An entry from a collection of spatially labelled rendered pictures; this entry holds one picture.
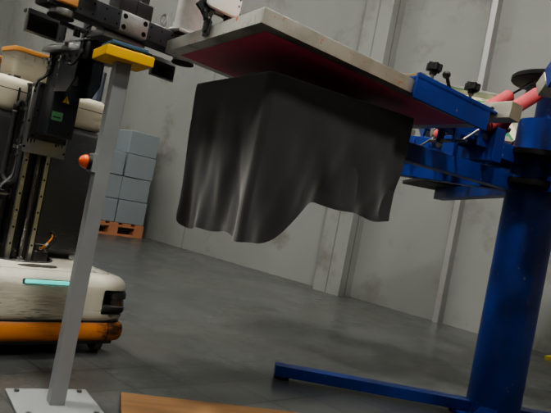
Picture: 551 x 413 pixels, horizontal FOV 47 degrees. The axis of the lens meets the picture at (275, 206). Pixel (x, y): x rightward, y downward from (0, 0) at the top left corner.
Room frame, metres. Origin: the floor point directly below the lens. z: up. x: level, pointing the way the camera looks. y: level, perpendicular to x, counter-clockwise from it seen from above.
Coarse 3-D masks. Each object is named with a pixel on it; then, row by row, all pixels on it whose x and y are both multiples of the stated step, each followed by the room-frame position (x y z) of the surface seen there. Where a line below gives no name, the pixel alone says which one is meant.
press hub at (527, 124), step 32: (544, 128) 2.35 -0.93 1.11; (512, 224) 2.38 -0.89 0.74; (544, 224) 2.35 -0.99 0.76; (512, 256) 2.36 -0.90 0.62; (544, 256) 2.36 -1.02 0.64; (512, 288) 2.35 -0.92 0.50; (480, 320) 2.46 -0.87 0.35; (512, 320) 2.35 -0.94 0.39; (480, 352) 2.41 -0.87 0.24; (512, 352) 2.34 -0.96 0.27; (480, 384) 2.38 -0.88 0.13; (512, 384) 2.35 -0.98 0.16
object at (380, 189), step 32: (288, 96) 1.56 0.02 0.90; (320, 96) 1.61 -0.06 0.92; (288, 128) 1.57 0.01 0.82; (320, 128) 1.63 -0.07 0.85; (352, 128) 1.68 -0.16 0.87; (384, 128) 1.73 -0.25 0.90; (288, 160) 1.59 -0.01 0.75; (320, 160) 1.64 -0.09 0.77; (352, 160) 1.70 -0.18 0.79; (384, 160) 1.75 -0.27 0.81; (256, 192) 1.55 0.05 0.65; (288, 192) 1.60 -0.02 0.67; (320, 192) 1.68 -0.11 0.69; (352, 192) 1.71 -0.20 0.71; (384, 192) 1.78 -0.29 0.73; (256, 224) 1.57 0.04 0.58; (288, 224) 1.61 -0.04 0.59
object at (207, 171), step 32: (224, 96) 1.73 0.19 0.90; (256, 96) 1.58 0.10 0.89; (192, 128) 1.88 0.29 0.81; (224, 128) 1.70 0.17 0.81; (256, 128) 1.55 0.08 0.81; (192, 160) 1.85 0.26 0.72; (224, 160) 1.67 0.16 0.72; (256, 160) 1.54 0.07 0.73; (192, 192) 1.84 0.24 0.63; (224, 192) 1.67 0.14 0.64; (192, 224) 1.81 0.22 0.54; (224, 224) 1.66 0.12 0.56
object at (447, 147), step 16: (496, 128) 2.19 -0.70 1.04; (432, 144) 2.59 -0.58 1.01; (448, 144) 2.53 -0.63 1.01; (464, 144) 2.28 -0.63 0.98; (480, 144) 2.19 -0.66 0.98; (496, 144) 2.19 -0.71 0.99; (480, 160) 2.22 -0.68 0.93; (496, 160) 2.20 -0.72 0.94; (512, 160) 2.32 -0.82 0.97; (528, 160) 2.36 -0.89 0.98; (544, 160) 2.32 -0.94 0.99
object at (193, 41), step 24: (216, 24) 1.64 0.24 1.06; (240, 24) 1.52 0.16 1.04; (264, 24) 1.43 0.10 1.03; (288, 24) 1.46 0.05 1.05; (168, 48) 1.90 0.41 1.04; (192, 48) 1.80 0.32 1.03; (312, 48) 1.52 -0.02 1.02; (336, 48) 1.54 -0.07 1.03; (216, 72) 2.01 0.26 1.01; (360, 72) 1.62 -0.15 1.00; (384, 72) 1.63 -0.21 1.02; (408, 96) 1.72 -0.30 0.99
